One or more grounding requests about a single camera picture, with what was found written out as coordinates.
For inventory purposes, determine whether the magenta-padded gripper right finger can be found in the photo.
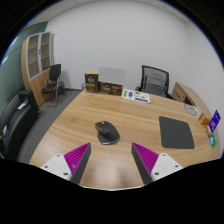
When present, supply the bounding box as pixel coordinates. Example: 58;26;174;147
130;142;185;185

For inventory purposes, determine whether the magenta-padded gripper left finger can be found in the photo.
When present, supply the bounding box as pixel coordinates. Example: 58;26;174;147
39;142;92;184

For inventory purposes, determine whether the dark grey computer mouse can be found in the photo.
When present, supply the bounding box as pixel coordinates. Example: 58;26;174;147
94;120;121;146

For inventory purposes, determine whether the dark grey mouse pad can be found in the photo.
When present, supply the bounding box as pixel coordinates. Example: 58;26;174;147
158;115;196;150

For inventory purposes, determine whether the white sticker sheet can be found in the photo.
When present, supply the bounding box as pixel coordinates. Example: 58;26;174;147
120;88;151;104

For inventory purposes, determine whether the round grey disc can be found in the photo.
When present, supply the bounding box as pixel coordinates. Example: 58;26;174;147
183;103;198;117

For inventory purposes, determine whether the green packet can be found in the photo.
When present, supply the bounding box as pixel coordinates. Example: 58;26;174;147
208;132;218;148

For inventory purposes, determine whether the small orange box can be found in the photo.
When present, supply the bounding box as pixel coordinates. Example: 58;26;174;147
198;112;212;126

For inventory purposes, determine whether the black leather armchair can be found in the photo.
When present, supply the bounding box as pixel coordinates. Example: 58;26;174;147
0;89;41;161

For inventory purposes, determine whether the grey backpack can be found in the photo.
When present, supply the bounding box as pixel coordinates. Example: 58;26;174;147
143;72;168;98

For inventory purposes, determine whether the wooden side desk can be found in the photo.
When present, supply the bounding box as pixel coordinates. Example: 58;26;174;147
171;81;211;116

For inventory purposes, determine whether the purple sign card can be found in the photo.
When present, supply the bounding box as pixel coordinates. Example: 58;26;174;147
207;109;222;134

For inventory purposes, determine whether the tall brown cardboard box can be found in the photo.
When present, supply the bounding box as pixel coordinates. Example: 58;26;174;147
84;69;100;94

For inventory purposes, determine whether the wooden glass-door cabinet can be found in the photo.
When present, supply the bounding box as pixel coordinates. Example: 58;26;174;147
20;31;56;109

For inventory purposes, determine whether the dark flat box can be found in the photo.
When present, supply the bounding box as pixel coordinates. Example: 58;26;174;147
97;67;127;86

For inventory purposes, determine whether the black visitor chair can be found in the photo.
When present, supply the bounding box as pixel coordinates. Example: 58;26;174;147
41;63;67;108

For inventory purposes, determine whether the black mesh office chair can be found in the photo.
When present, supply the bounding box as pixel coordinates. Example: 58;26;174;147
134;64;174;100

